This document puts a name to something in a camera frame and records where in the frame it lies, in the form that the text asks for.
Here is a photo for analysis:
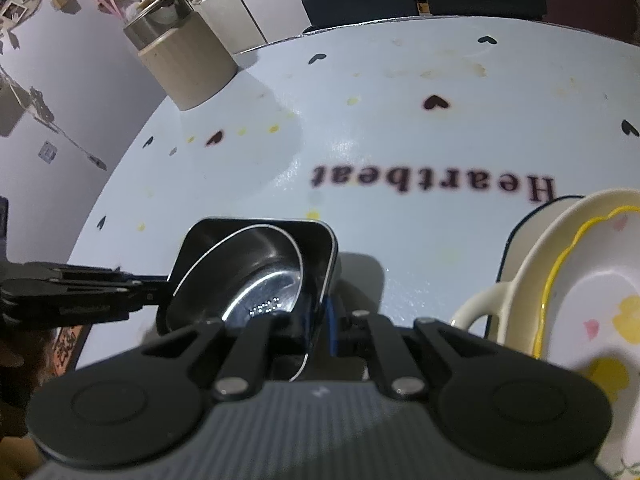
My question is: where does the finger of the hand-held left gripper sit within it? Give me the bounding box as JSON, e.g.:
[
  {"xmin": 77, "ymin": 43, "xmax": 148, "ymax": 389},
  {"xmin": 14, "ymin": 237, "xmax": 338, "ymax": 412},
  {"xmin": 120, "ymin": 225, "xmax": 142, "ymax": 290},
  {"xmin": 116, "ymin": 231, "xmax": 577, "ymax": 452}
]
[
  {"xmin": 59, "ymin": 263, "xmax": 172, "ymax": 287},
  {"xmin": 59, "ymin": 285, "xmax": 170, "ymax": 323}
]

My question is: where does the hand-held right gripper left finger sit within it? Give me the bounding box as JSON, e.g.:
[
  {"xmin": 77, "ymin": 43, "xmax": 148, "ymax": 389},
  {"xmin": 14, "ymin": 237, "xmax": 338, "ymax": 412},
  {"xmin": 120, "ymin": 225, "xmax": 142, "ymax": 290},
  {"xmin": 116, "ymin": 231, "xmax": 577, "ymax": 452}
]
[{"xmin": 141, "ymin": 316, "xmax": 312, "ymax": 402}]

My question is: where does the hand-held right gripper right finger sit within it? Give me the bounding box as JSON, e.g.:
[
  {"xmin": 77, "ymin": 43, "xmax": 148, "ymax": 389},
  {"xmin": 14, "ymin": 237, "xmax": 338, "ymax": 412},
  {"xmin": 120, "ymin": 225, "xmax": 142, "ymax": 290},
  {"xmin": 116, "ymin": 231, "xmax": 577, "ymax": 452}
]
[{"xmin": 322, "ymin": 299, "xmax": 452, "ymax": 400}]

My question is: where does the small round steel bowl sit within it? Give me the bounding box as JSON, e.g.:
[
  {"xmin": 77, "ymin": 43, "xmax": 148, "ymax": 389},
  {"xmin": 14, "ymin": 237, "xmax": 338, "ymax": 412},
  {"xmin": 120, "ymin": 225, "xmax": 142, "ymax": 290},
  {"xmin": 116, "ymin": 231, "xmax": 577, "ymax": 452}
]
[{"xmin": 167, "ymin": 225, "xmax": 305, "ymax": 332}]

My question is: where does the rectangular steel container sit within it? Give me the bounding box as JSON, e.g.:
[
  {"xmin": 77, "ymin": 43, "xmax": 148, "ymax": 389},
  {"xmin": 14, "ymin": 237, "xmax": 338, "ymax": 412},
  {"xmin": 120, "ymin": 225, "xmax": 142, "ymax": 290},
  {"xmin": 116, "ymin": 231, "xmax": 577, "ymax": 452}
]
[{"xmin": 156, "ymin": 217, "xmax": 340, "ymax": 383}]

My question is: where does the white dark-rimmed square plate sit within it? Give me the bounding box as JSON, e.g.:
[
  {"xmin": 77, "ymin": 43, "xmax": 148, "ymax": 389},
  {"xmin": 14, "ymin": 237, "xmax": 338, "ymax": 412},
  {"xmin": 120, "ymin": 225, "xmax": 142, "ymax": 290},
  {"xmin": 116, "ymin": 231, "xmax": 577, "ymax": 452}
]
[{"xmin": 496, "ymin": 195, "xmax": 587, "ymax": 342}]

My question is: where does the cream two-handled ceramic bowl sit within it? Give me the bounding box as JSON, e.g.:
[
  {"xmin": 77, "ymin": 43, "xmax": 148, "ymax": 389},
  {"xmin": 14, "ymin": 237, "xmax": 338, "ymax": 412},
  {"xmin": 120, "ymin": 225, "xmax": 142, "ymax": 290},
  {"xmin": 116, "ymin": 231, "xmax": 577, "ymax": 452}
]
[{"xmin": 450, "ymin": 187, "xmax": 640, "ymax": 361}]

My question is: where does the floral yellow-rimmed ceramic bowl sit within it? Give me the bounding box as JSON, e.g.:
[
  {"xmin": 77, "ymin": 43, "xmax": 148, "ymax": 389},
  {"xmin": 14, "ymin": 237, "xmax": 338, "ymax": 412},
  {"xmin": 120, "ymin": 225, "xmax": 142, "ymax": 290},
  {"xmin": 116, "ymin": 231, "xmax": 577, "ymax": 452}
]
[{"xmin": 532, "ymin": 206, "xmax": 640, "ymax": 480}]

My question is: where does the red patterned mat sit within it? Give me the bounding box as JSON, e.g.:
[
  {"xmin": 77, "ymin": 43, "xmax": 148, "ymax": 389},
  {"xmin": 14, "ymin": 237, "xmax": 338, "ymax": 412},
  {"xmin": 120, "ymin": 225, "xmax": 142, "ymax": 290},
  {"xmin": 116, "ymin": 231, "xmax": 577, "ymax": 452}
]
[{"xmin": 52, "ymin": 325, "xmax": 86, "ymax": 377}]

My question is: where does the beige canister with steel lid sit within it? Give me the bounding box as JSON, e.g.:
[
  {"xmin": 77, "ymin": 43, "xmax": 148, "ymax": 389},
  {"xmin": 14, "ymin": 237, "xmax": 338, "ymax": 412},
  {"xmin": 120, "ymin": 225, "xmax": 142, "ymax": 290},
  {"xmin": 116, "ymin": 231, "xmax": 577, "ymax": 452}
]
[{"xmin": 122, "ymin": 0, "xmax": 238, "ymax": 111}]

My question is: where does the white kitchen cabinet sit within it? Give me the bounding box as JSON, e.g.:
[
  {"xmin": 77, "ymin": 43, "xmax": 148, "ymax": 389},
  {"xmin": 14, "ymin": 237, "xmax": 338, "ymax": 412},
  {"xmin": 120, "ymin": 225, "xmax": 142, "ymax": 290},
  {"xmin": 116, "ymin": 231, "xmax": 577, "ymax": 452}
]
[{"xmin": 182, "ymin": 0, "xmax": 308, "ymax": 57}]

